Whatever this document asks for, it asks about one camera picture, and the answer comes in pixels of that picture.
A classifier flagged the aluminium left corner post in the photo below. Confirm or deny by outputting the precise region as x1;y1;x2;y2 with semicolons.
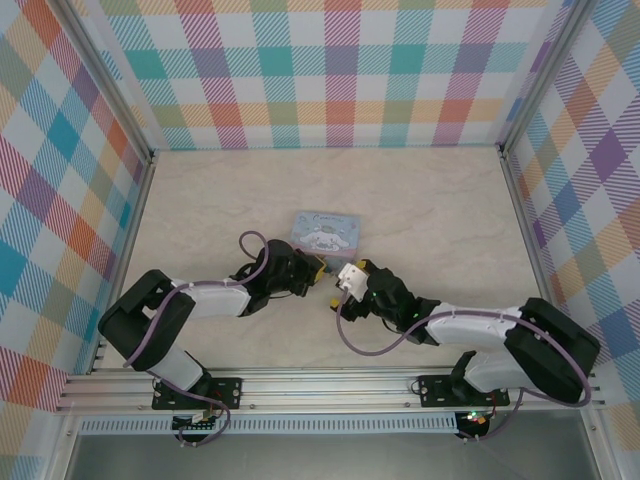
58;0;159;165

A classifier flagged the aluminium left side rail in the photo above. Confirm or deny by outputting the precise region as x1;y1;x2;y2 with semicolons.
88;149;159;377

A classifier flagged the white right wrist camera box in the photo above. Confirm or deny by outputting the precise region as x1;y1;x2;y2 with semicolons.
335;263;370;303

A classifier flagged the blue cartoon tin box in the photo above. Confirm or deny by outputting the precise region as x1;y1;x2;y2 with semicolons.
289;209;363;262

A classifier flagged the aluminium front frame rail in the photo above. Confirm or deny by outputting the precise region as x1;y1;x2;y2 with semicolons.
53;366;607;415

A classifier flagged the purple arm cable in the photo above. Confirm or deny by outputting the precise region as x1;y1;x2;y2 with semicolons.
335;287;594;444
122;230;274;448

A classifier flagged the aluminium right corner post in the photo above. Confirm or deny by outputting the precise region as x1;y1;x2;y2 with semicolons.
496;0;590;157

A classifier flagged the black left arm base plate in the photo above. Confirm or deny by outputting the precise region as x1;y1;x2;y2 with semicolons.
151;376;244;412

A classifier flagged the aluminium right side rail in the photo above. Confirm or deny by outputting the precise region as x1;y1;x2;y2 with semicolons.
498;143;575;370

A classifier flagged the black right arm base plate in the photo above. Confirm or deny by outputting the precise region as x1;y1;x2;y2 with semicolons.
416;374;512;409

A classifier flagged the aluminium corner post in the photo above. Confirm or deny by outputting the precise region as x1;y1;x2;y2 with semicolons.
496;0;590;157
58;0;159;165

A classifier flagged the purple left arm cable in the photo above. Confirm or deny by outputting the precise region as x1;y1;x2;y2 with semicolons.
122;230;274;448

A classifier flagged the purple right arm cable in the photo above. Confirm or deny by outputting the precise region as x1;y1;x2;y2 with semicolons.
335;287;594;444

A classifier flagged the white slotted cable duct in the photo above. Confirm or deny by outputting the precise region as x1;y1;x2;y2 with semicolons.
78;412;460;436

